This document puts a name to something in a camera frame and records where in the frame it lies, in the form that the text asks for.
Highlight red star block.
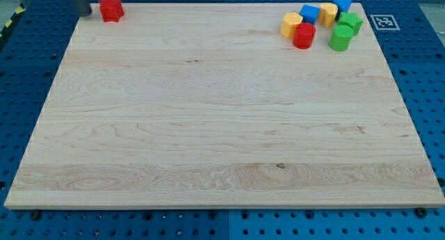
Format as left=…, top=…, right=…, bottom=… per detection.
left=99, top=0, right=124, bottom=22

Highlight green star block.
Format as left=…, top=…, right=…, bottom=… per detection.
left=338, top=12, right=363, bottom=35

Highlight wooden board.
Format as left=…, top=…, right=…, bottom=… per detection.
left=5, top=3, right=444, bottom=210

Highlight red cylinder block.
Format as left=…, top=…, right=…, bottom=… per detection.
left=293, top=22, right=316, bottom=49

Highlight yellow hexagon block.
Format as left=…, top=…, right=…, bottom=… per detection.
left=280, top=13, right=303, bottom=38

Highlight blue cube block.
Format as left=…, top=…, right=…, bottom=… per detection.
left=299, top=4, right=320, bottom=25

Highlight green cylinder block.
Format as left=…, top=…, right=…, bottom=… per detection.
left=328, top=24, right=354, bottom=51

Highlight yellow heart block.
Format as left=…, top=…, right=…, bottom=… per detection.
left=317, top=3, right=338, bottom=28

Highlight blue triangle block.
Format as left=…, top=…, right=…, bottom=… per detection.
left=332, top=0, right=353, bottom=13

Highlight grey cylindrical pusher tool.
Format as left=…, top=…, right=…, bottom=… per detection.
left=71, top=0, right=92, bottom=17

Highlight white fiducial marker tag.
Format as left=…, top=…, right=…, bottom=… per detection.
left=371, top=14, right=400, bottom=31

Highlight black bolt front left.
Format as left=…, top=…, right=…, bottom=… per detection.
left=30, top=210, right=42, bottom=221

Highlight black bolt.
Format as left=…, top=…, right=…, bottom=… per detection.
left=30, top=210, right=42, bottom=221
left=414, top=207, right=428, bottom=218

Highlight black bolt front right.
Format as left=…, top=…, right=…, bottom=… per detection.
left=414, top=207, right=428, bottom=218

